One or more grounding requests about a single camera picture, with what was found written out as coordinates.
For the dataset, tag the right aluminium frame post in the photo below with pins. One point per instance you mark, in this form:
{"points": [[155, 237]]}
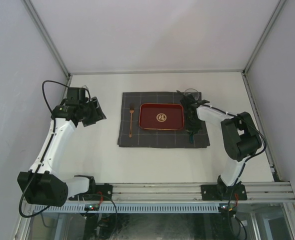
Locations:
{"points": [[265, 34]]}

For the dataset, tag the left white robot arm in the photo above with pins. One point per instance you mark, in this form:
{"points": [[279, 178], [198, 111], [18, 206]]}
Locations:
{"points": [[41, 184]]}

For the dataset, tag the rose gold fork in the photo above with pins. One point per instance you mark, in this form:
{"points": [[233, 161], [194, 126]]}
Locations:
{"points": [[131, 110]]}

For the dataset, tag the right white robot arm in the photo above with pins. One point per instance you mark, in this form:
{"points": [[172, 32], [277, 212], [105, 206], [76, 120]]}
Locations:
{"points": [[241, 141]]}

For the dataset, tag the aluminium front rail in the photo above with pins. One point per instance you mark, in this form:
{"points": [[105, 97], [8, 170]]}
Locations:
{"points": [[254, 192]]}

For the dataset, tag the gold spoon green handle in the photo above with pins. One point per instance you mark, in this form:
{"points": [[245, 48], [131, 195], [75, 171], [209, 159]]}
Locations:
{"points": [[191, 137]]}

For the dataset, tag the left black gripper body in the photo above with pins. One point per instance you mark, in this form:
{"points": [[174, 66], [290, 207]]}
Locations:
{"points": [[92, 112]]}

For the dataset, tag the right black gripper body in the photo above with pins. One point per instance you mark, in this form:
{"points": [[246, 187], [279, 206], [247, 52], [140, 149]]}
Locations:
{"points": [[193, 124]]}

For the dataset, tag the aluminium frame post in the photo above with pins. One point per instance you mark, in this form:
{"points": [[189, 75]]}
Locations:
{"points": [[265, 34], [41, 28]]}

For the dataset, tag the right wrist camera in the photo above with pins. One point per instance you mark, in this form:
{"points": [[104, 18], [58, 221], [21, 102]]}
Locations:
{"points": [[190, 102]]}

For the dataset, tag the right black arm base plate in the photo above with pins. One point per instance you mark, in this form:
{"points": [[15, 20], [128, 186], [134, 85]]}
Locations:
{"points": [[216, 192]]}

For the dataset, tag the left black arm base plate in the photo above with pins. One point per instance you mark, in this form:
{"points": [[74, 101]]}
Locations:
{"points": [[101, 191]]}

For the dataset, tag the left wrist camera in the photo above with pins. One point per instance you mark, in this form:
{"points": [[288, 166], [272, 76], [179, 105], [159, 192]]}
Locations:
{"points": [[76, 94]]}

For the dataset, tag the clear glass cup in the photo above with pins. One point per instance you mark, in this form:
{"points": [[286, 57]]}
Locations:
{"points": [[192, 93]]}

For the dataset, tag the red rectangular tray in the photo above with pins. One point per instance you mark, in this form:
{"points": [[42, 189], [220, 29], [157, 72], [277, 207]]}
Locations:
{"points": [[161, 116]]}

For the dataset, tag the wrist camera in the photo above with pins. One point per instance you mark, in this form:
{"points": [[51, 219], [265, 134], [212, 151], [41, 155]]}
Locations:
{"points": [[190, 102], [76, 94]]}

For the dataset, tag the grey slotted cable duct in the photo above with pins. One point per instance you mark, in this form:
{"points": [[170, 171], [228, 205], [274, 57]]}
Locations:
{"points": [[136, 208]]}

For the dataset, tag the grey checked cloth napkin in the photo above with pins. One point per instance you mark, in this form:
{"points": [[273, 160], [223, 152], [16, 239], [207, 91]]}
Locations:
{"points": [[162, 139]]}

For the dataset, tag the left aluminium frame post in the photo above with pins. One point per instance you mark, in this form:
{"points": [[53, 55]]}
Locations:
{"points": [[41, 28]]}

